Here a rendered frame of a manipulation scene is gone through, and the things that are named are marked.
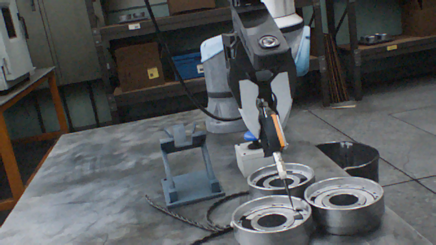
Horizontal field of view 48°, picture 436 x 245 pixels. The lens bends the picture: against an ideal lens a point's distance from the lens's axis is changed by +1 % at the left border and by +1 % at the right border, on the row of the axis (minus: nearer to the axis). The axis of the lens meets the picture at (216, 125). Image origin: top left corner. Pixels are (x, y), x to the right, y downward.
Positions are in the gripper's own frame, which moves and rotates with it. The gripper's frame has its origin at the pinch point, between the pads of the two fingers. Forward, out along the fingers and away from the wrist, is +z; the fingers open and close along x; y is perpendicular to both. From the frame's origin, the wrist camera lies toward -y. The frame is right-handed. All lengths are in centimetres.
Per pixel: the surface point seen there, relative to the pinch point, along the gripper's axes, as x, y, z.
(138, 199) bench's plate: 20.9, 17.1, 13.2
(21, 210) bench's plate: 42, 24, 13
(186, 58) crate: -28, 346, 30
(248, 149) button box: -0.5, 18.2, 8.7
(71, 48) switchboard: 66, 377, 8
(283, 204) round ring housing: 0.4, -3.7, 10.2
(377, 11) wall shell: -227, 386, 24
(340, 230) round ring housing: -4.9, -10.2, 12.4
